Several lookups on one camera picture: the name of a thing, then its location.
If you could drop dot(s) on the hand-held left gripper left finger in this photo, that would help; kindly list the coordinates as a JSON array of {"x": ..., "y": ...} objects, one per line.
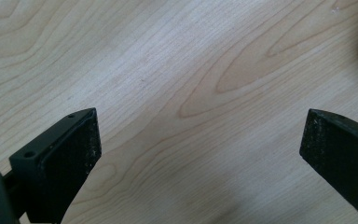
[{"x": 60, "y": 161}]

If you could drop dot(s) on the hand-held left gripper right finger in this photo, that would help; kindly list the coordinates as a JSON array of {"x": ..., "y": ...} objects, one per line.
[{"x": 341, "y": 152}]

